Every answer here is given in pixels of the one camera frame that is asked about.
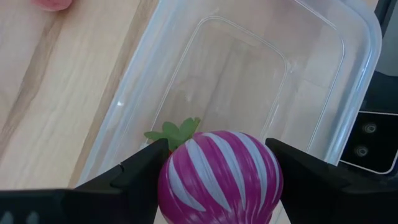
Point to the small pink peach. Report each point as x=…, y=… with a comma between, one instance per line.
x=53, y=3

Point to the clear plastic tupperware container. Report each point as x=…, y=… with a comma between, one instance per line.
x=233, y=77

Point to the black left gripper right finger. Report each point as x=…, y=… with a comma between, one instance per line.
x=326, y=199

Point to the black table-level camera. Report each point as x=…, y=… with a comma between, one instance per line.
x=370, y=140

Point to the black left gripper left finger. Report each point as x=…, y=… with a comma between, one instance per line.
x=93, y=202

